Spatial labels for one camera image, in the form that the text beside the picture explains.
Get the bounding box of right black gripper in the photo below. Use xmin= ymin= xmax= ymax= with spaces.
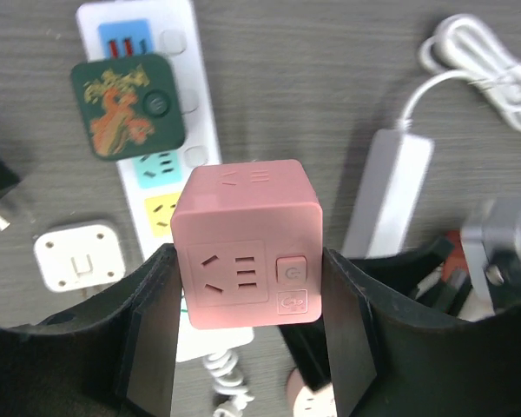
xmin=352 ymin=236 xmax=472 ymax=313

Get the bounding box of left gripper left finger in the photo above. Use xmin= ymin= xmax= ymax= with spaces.
xmin=0 ymin=244 xmax=181 ymax=416

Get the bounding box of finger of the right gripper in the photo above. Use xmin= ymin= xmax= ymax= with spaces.
xmin=279 ymin=321 xmax=331 ymax=391

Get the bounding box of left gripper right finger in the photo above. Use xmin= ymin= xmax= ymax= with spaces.
xmin=323 ymin=247 xmax=521 ymax=416

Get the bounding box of round pink power socket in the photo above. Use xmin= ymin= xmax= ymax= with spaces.
xmin=287 ymin=368 xmax=337 ymax=417

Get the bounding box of short white power strip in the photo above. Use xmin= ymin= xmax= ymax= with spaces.
xmin=341 ymin=129 xmax=434 ymax=259

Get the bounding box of white plug adapter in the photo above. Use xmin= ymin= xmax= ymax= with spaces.
xmin=33 ymin=220 xmax=126 ymax=293

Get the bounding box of pink plug adapter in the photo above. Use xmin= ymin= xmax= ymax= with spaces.
xmin=171 ymin=160 xmax=323 ymax=329

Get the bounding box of green patterned plug adapter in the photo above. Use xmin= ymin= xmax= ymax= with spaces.
xmin=70 ymin=54 xmax=186 ymax=161

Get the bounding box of long white power strip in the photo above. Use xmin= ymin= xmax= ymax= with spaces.
xmin=75 ymin=0 xmax=255 ymax=364

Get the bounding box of red cube plug adapter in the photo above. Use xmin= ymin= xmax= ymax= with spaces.
xmin=440 ymin=230 xmax=471 ymax=290

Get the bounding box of white coiled strip cord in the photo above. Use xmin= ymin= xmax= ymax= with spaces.
xmin=397 ymin=13 xmax=521 ymax=136

